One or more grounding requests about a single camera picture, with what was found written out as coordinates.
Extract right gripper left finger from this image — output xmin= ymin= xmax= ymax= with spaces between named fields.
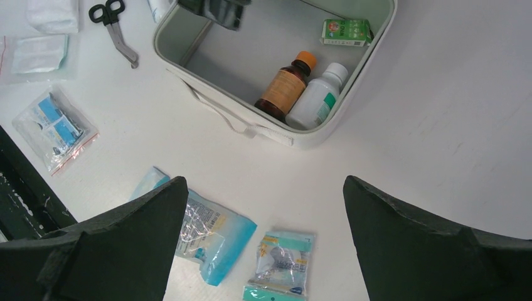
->
xmin=1 ymin=176 xmax=188 ymax=300

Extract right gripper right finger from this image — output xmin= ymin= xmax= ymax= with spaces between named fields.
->
xmin=343 ymin=176 xmax=531 ymax=300

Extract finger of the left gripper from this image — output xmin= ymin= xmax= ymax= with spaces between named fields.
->
xmin=177 ymin=0 xmax=252 ymax=31

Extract white medicine kit case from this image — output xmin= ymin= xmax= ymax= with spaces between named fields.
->
xmin=153 ymin=1 xmax=398 ymax=149

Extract large blue white pouch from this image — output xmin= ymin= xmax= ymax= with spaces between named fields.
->
xmin=129 ymin=166 xmax=258 ymax=287

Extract brown bottle orange cap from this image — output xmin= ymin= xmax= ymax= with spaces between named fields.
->
xmin=254 ymin=51 xmax=317 ymax=122

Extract small green medicine box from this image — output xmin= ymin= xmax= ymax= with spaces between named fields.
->
xmin=321 ymin=19 xmax=374 ymax=47

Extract black handled scissors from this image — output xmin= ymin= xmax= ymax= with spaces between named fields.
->
xmin=88 ymin=0 xmax=139 ymax=69

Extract white plastic bottle green label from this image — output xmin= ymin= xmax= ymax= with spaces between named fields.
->
xmin=285 ymin=63 xmax=348 ymax=130

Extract white blue tube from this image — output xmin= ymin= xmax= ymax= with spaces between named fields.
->
xmin=147 ymin=0 xmax=174 ymax=23

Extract small teal mask packet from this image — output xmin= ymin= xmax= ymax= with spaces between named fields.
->
xmin=242 ymin=231 xmax=316 ymax=301

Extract bag of blue packets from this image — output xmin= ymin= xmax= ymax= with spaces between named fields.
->
xmin=12 ymin=85 xmax=99 ymax=176

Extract clear bag white gauze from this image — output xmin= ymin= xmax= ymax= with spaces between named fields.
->
xmin=26 ymin=0 xmax=80 ymax=34

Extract clear bag gauze pad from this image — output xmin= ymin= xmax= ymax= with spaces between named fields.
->
xmin=1 ymin=34 xmax=79 ymax=85

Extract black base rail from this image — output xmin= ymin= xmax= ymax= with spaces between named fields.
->
xmin=1 ymin=129 xmax=77 ymax=242

